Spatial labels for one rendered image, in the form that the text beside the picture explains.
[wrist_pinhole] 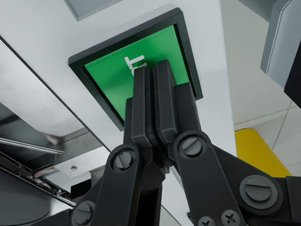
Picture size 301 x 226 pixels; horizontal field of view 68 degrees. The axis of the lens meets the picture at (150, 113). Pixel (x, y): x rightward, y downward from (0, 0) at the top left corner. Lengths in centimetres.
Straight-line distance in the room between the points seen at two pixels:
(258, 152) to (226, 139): 178
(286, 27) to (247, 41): 112
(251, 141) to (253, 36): 91
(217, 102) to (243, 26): 126
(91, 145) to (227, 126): 15
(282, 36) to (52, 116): 31
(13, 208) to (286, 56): 45
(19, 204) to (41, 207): 3
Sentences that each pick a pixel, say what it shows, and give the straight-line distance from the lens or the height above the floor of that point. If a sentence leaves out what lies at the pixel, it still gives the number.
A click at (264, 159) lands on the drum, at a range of 194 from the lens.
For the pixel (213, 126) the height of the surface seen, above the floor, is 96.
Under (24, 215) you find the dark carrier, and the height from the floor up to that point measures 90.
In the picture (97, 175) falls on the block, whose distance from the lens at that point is 34.
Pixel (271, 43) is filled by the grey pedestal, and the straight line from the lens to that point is 36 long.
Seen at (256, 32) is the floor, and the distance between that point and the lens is 148.
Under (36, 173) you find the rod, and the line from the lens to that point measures 31.
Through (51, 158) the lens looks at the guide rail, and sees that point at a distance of 39.
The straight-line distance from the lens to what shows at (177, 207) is 30.
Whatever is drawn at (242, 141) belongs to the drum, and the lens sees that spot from 202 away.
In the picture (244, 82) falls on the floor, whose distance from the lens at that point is 169.
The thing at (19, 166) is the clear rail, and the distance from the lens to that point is 30.
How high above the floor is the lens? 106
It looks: 43 degrees down
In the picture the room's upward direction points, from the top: 163 degrees clockwise
